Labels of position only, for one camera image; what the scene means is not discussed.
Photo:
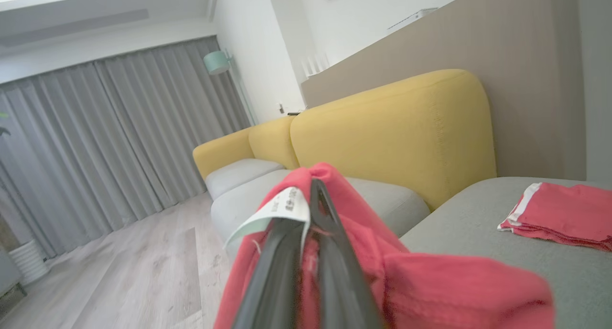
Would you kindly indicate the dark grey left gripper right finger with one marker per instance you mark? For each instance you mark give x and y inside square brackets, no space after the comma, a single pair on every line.
[339,281]

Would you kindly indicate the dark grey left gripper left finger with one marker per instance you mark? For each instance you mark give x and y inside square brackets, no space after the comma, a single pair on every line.
[272,281]

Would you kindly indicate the red basketball jersey white trim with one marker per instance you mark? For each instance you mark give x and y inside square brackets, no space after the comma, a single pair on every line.
[430,290]

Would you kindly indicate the red shorts with white stripes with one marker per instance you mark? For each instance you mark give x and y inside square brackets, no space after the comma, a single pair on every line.
[569,214]

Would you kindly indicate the small grey sofa seat cushion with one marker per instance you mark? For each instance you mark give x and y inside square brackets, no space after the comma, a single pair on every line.
[239,173]

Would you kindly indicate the yellow sofa end backrest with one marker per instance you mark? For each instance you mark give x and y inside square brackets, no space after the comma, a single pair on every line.
[220,152]

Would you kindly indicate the narrow yellow sofa backrest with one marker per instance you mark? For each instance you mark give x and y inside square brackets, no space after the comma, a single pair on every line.
[272,140]

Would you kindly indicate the large grey sofa seat cushion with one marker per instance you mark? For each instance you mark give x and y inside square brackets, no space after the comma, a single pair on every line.
[478,224]

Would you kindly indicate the wide yellow sofa backrest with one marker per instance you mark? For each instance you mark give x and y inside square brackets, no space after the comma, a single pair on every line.
[397,133]

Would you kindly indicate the grey pleated curtain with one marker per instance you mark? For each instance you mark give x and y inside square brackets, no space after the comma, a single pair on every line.
[105,142]

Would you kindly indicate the teal floor lamp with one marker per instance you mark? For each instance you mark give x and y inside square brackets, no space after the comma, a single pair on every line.
[217,63]

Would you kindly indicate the white ribbed pot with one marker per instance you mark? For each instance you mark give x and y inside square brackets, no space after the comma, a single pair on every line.
[29,263]

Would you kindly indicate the beige wooden partition panel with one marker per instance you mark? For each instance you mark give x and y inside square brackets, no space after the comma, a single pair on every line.
[454,47]

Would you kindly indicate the white box device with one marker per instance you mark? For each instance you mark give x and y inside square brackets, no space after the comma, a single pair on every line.
[413,18]

